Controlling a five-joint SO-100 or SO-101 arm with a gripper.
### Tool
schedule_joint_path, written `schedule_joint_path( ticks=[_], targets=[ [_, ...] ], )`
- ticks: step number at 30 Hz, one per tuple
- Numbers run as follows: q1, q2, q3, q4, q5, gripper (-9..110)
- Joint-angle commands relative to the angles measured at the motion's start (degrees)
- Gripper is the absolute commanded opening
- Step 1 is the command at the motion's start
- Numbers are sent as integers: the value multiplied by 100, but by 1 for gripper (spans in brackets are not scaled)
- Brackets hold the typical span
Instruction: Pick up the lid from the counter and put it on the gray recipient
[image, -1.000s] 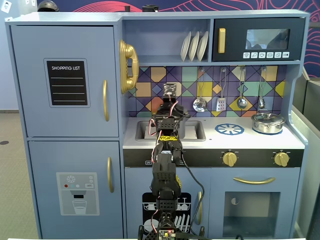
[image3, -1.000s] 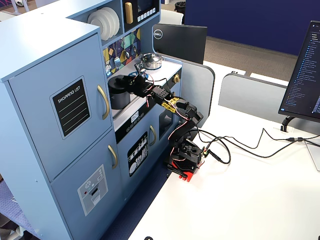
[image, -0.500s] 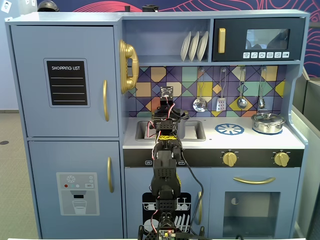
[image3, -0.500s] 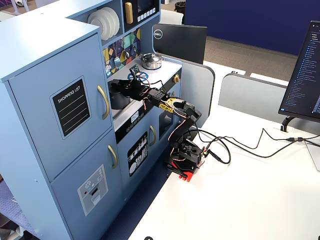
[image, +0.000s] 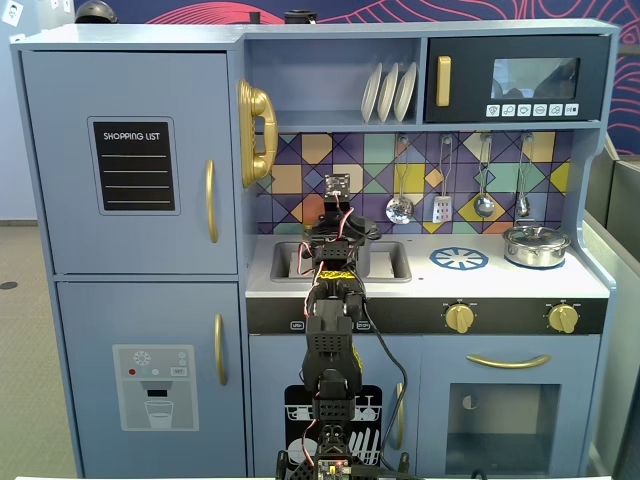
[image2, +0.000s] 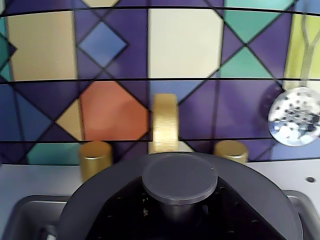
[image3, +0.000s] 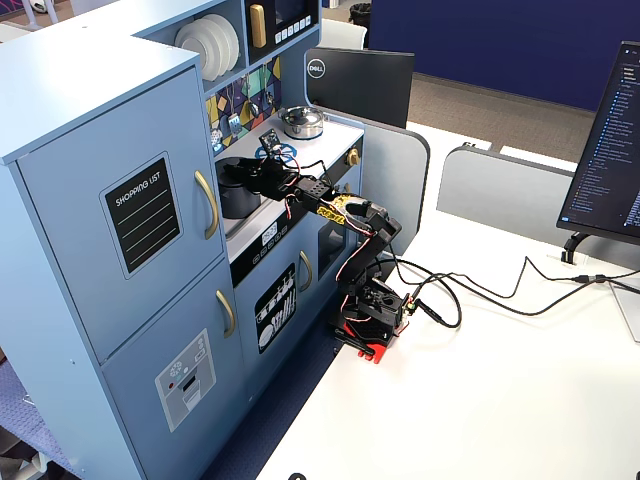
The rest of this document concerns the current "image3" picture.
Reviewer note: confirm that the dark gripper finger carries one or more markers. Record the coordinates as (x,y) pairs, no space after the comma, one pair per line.
(247,184)
(245,164)

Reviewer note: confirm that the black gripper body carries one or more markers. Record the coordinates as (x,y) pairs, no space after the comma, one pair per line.
(248,173)

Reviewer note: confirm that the gray pot lid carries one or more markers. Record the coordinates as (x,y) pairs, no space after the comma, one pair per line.
(229,172)

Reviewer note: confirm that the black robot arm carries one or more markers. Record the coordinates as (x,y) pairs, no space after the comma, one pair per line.
(380,230)

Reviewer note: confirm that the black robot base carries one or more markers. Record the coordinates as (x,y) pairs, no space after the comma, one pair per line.
(380,305)

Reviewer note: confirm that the steel pot with lid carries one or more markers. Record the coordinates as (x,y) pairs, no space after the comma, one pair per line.
(300,122)

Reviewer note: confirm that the gray pot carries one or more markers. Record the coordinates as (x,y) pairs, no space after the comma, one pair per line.
(240,205)

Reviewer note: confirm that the blue burner sticker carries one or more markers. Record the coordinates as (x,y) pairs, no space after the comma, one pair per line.
(289,149)

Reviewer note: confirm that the metal skimmer spoon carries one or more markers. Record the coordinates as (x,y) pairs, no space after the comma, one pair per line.
(215,137)

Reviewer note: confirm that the metal slotted spatula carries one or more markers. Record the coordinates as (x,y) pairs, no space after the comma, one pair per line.
(233,125)

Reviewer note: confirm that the metal ladle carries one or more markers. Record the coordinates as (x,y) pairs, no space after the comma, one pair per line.
(255,110)

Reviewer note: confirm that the black control panel strip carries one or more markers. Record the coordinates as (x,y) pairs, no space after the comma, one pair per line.
(250,260)

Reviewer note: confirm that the colourful tile backsplash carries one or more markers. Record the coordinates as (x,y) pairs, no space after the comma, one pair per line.
(250,85)

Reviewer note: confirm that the gold stove knob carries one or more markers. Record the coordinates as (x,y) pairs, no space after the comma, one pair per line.
(353,156)

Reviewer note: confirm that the black shopping list board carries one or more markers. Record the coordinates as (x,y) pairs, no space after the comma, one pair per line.
(142,215)

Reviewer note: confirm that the blue dishwasher door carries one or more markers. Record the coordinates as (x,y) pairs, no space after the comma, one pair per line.
(245,300)

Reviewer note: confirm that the gray desk divider panel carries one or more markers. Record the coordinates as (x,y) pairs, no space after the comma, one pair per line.
(395,180)
(500,190)

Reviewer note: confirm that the white toy plate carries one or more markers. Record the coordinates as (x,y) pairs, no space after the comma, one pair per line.
(235,42)
(224,47)
(192,47)

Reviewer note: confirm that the black Dell monitor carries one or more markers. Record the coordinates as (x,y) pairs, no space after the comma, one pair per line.
(360,85)

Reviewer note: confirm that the black dishes sticker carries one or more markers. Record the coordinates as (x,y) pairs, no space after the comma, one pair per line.
(275,310)

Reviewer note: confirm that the black toy microwave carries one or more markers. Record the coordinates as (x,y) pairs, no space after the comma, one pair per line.
(280,10)

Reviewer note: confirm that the blue toy kitchen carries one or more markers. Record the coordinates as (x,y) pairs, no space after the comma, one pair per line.
(75,100)

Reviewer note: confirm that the black trash bin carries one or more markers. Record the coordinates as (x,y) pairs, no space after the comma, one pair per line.
(360,14)

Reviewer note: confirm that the tall fridge door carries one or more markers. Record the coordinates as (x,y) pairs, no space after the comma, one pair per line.
(65,225)

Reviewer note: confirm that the red table clamp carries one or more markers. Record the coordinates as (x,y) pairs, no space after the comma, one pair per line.
(377,350)

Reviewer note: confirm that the fridge door with dispenser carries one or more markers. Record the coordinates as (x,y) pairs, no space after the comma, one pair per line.
(140,350)

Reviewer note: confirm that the gray ice dispenser sticker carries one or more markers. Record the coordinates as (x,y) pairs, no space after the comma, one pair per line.
(185,380)

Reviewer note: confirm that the monitor with lit screen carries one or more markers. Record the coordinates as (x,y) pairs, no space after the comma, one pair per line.
(605,150)

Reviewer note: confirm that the small gripper camera board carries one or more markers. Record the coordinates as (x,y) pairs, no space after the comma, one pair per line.
(270,141)

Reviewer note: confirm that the gray monitor base plate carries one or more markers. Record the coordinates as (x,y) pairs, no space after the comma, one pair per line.
(627,310)

